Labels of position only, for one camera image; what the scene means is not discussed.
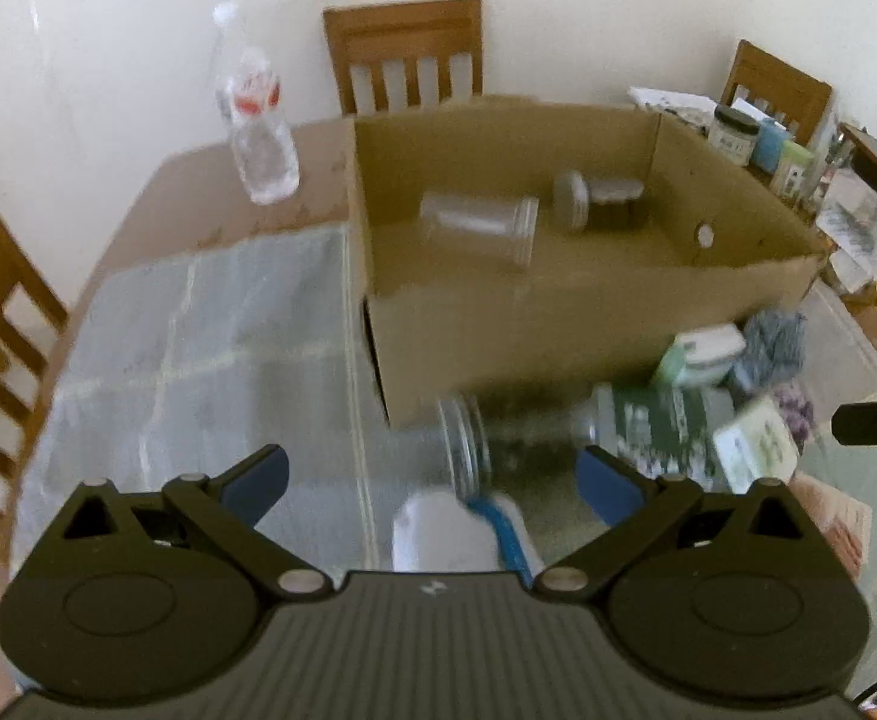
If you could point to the light blue cup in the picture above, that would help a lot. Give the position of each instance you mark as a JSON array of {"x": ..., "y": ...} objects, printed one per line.
[{"x": 771, "y": 137}]

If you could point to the green white labelled jar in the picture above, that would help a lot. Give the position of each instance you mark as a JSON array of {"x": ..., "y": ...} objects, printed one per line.
[{"x": 504, "y": 440}]

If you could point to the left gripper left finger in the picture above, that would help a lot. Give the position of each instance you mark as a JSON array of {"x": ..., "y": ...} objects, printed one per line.
[{"x": 223, "y": 513}]

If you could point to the clear plastic water bottle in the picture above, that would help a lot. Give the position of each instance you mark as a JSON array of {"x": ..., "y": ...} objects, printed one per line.
[{"x": 247, "y": 89}]

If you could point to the light grey checked tablecloth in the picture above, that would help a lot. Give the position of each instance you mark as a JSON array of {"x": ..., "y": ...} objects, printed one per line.
[{"x": 191, "y": 363}]

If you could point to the white printed carton box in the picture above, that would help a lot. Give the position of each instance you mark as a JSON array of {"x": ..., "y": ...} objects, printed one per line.
[{"x": 756, "y": 444}]

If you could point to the clear empty plastic jar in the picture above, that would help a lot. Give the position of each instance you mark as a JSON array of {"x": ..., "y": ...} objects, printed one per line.
[{"x": 502, "y": 228}]

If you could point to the wooden chair far right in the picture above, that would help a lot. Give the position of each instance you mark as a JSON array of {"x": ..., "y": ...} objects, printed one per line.
[{"x": 802, "y": 99}]

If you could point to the wooden chair far centre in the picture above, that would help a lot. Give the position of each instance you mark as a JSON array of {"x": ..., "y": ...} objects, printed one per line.
[{"x": 371, "y": 36}]

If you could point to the black lid glass jar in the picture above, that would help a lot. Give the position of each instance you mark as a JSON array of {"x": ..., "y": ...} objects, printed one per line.
[{"x": 733, "y": 134}]

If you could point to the crumpled clear plastic bag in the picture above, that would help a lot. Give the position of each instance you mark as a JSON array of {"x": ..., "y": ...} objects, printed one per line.
[{"x": 848, "y": 217}]

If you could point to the stack of white papers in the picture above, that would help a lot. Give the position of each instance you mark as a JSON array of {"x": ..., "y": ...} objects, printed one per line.
[{"x": 694, "y": 107}]

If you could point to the dark jar with grey lid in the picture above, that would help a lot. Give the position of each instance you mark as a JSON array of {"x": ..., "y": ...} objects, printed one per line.
[{"x": 581, "y": 203}]

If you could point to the white knit glove blue cuff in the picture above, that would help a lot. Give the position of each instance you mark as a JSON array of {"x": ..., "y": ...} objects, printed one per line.
[{"x": 435, "y": 531}]

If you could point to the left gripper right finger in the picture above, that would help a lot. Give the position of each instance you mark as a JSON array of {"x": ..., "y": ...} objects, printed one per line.
[{"x": 639, "y": 513}]

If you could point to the pale green canister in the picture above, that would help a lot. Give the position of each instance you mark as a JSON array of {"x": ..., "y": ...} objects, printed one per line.
[{"x": 788, "y": 177}]

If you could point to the open cardboard box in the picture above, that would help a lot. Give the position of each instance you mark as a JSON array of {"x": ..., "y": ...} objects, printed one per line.
[{"x": 715, "y": 246}]

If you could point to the purple yarn ball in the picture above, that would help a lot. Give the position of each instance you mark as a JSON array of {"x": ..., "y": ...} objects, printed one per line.
[{"x": 797, "y": 409}]

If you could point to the small green white box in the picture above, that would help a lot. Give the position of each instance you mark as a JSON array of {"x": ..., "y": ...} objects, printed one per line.
[{"x": 700, "y": 358}]

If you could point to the blue grey yarn ball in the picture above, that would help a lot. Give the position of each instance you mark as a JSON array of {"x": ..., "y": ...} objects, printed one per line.
[{"x": 774, "y": 353}]

